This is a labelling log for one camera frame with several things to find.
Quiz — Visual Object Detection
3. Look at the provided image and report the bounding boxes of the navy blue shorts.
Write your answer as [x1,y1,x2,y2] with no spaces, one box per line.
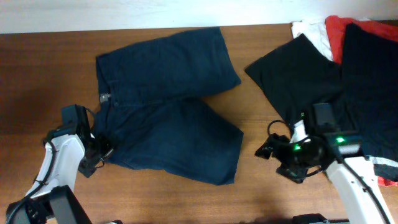
[93,27,243,185]

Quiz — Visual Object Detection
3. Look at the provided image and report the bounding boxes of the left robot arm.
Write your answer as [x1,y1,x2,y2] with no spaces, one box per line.
[6,105,113,223]

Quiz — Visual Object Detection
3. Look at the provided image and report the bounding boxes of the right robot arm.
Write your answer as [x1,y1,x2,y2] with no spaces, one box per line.
[255,103,394,223]

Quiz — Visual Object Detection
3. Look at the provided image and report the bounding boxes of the red white striped garment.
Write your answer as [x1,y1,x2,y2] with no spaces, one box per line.
[367,156,397,187]

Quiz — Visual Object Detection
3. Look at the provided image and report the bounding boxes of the black garment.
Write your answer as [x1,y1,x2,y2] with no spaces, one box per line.
[245,24,397,162]

